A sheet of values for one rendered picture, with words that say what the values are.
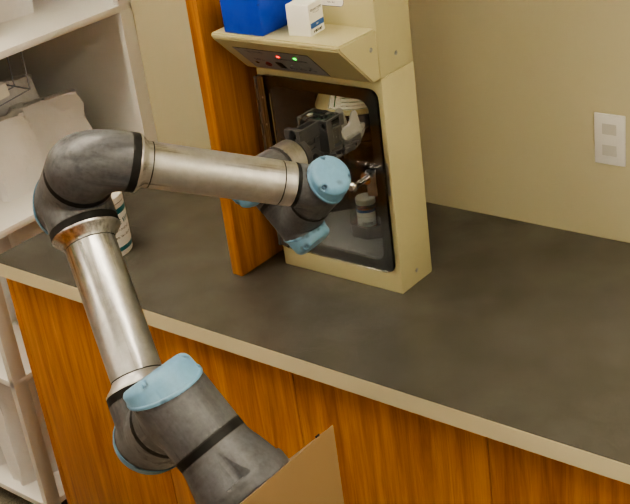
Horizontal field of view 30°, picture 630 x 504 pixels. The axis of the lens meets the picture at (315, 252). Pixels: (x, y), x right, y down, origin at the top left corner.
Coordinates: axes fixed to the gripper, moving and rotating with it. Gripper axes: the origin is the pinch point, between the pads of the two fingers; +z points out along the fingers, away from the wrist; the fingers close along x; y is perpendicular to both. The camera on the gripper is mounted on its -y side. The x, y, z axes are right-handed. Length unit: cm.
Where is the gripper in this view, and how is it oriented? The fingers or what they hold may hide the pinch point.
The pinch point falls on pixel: (359, 129)
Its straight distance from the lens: 232.5
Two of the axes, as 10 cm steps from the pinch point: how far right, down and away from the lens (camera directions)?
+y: -1.2, -8.9, -4.5
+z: 6.1, -4.2, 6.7
